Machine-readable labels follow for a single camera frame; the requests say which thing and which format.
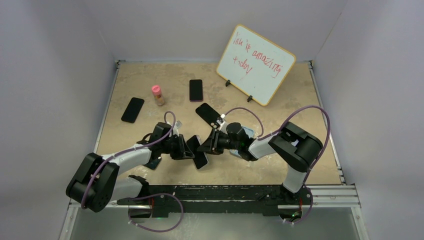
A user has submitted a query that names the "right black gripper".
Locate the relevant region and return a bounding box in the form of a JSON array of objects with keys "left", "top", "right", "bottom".
[{"left": 197, "top": 128, "right": 240, "bottom": 156}]

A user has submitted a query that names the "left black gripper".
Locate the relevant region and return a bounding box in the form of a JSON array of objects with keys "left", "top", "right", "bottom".
[{"left": 160, "top": 134, "right": 194, "bottom": 161}]

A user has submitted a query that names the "light blue phone case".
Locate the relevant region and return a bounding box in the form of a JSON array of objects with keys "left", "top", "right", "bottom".
[{"left": 229, "top": 125, "right": 255, "bottom": 159}]

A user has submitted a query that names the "clear magsafe phone case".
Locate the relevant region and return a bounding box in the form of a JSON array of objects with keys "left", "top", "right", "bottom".
[{"left": 194, "top": 135, "right": 209, "bottom": 170}]

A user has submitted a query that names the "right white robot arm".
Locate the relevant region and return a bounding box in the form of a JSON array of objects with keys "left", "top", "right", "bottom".
[{"left": 196, "top": 122, "right": 324, "bottom": 204}]

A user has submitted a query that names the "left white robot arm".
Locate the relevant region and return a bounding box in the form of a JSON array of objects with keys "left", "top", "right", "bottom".
[{"left": 65, "top": 122, "right": 195, "bottom": 213}]

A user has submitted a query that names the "black phone near left arm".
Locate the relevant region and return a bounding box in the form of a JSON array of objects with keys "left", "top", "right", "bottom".
[{"left": 144, "top": 157, "right": 162, "bottom": 170}]

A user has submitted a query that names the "black phone case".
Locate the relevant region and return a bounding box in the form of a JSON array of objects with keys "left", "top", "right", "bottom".
[{"left": 195, "top": 103, "right": 221, "bottom": 129}]

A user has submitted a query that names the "black phone purple edge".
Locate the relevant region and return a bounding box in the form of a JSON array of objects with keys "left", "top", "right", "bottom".
[{"left": 189, "top": 79, "right": 204, "bottom": 102}]

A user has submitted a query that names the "pink capped small bottle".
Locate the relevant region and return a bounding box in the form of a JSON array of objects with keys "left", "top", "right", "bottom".
[{"left": 151, "top": 85, "right": 165, "bottom": 106}]

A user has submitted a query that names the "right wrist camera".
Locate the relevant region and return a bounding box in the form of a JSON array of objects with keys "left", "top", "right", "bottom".
[{"left": 216, "top": 114, "right": 228, "bottom": 134}]

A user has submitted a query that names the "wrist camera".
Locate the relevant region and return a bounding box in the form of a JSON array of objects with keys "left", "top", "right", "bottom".
[
  {"left": 173, "top": 120, "right": 183, "bottom": 131},
  {"left": 216, "top": 114, "right": 228, "bottom": 134}
]

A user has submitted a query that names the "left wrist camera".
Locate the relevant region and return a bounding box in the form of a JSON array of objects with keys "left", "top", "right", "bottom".
[{"left": 173, "top": 120, "right": 183, "bottom": 131}]

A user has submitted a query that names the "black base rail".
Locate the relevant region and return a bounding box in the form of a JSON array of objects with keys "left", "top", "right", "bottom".
[{"left": 117, "top": 184, "right": 313, "bottom": 219}]

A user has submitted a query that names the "whiteboard with yellow frame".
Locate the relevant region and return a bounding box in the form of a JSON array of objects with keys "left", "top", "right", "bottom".
[{"left": 216, "top": 24, "right": 297, "bottom": 106}]

